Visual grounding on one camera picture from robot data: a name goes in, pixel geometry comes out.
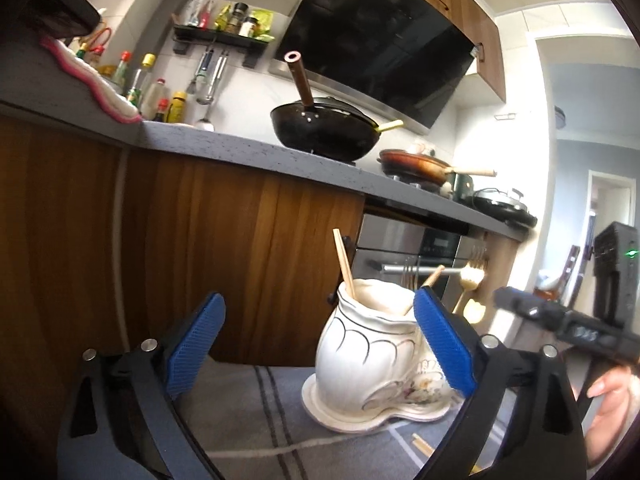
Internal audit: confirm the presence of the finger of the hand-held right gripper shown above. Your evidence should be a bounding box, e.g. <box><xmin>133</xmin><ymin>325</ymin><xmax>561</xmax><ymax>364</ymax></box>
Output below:
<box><xmin>492</xmin><ymin>287</ymin><xmax>566</xmax><ymax>333</ymax></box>

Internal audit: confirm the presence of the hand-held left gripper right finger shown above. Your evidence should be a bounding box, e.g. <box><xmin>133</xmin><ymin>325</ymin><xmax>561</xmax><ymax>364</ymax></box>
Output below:
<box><xmin>414</xmin><ymin>286</ymin><xmax>586</xmax><ymax>480</ymax></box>

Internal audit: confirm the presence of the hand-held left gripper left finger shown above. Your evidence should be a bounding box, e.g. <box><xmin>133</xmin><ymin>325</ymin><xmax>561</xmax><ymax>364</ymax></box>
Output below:
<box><xmin>57</xmin><ymin>292</ymin><xmax>227</xmax><ymax>480</ymax></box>

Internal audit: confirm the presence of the gold fork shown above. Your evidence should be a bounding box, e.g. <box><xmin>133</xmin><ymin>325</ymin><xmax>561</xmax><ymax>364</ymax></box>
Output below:
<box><xmin>452</xmin><ymin>246</ymin><xmax>488</xmax><ymax>313</ymax></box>

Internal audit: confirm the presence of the white floral ceramic utensil holder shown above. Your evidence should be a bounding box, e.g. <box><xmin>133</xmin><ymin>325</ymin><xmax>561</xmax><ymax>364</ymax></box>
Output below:
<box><xmin>301</xmin><ymin>280</ymin><xmax>466</xmax><ymax>433</ymax></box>

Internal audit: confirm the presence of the person's right hand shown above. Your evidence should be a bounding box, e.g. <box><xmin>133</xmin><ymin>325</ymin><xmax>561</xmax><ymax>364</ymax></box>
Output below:
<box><xmin>582</xmin><ymin>365</ymin><xmax>640</xmax><ymax>468</ymax></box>

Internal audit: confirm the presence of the narrow wooden lower cabinet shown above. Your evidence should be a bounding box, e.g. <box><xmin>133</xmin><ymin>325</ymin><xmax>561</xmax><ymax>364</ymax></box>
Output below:
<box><xmin>480</xmin><ymin>232</ymin><xmax>521</xmax><ymax>341</ymax></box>

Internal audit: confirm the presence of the grey striped cloth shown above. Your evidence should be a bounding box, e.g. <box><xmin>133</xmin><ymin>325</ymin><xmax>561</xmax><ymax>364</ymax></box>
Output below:
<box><xmin>170</xmin><ymin>360</ymin><xmax>516</xmax><ymax>480</ymax></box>

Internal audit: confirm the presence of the black lidded pan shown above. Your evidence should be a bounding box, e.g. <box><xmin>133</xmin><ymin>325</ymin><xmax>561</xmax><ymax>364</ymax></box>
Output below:
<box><xmin>472</xmin><ymin>187</ymin><xmax>538</xmax><ymax>226</ymax></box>

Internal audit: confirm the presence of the stainless steel oven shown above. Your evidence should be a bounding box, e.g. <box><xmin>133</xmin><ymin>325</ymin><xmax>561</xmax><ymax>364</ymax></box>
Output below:
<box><xmin>350</xmin><ymin>212</ymin><xmax>488</xmax><ymax>311</ymax></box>

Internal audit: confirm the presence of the brown frying pan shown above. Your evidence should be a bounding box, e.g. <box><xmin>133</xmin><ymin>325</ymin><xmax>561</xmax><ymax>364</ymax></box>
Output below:
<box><xmin>378</xmin><ymin>148</ymin><xmax>497</xmax><ymax>187</ymax></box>

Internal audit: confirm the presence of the grey kitchen countertop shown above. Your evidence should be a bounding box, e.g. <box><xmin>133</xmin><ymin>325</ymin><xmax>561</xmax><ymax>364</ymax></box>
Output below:
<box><xmin>0</xmin><ymin>37</ymin><xmax>531</xmax><ymax>241</ymax></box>

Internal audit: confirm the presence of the white plastic bottle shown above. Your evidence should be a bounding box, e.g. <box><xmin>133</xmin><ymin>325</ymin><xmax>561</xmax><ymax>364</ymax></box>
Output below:
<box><xmin>140</xmin><ymin>78</ymin><xmax>168</xmax><ymax>118</ymax></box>

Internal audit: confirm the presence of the hanging metal ladle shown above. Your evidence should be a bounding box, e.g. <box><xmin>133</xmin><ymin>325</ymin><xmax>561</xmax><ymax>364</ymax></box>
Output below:
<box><xmin>196</xmin><ymin>55</ymin><xmax>228</xmax><ymax>131</ymax></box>

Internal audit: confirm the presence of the yellow cap green bottle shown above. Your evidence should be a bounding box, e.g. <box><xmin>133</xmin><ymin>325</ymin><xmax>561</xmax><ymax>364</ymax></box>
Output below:
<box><xmin>125</xmin><ymin>53</ymin><xmax>157</xmax><ymax>106</ymax></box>

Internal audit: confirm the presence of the pink white cloth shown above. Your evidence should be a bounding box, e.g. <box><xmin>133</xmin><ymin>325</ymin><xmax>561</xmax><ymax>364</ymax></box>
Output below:
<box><xmin>40</xmin><ymin>35</ymin><xmax>143</xmax><ymax>123</ymax></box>

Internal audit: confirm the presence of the red cap sauce bottle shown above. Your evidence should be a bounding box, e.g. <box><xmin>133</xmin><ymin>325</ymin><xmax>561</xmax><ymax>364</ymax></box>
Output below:
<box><xmin>111</xmin><ymin>51</ymin><xmax>132</xmax><ymax>88</ymax></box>

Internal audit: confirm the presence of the black range hood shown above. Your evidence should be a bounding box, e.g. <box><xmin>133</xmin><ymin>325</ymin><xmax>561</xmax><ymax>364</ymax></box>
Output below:
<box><xmin>270</xmin><ymin>0</ymin><xmax>476</xmax><ymax>136</ymax></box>

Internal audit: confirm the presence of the dark lid spice jar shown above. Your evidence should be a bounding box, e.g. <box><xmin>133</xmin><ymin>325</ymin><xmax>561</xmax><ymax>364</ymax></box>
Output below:
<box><xmin>227</xmin><ymin>2</ymin><xmax>248</xmax><ymax>33</ymax></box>

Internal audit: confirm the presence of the dark tray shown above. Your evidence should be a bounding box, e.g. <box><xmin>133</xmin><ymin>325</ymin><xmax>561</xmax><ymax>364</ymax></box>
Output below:
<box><xmin>25</xmin><ymin>0</ymin><xmax>103</xmax><ymax>38</ymax></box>

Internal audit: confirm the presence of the white cord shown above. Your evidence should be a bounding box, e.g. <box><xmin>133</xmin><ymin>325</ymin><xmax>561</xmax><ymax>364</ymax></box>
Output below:
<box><xmin>207</xmin><ymin>422</ymin><xmax>401</xmax><ymax>458</ymax></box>

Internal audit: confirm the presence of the black wok with brown handle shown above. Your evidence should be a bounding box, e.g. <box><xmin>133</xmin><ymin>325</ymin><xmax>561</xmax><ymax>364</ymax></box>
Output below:
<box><xmin>270</xmin><ymin>51</ymin><xmax>379</xmax><ymax>163</ymax></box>

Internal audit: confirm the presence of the black wall spice rack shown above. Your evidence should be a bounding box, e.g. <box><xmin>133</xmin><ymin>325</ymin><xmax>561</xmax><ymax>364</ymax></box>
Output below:
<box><xmin>172</xmin><ymin>25</ymin><xmax>277</xmax><ymax>68</ymax></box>

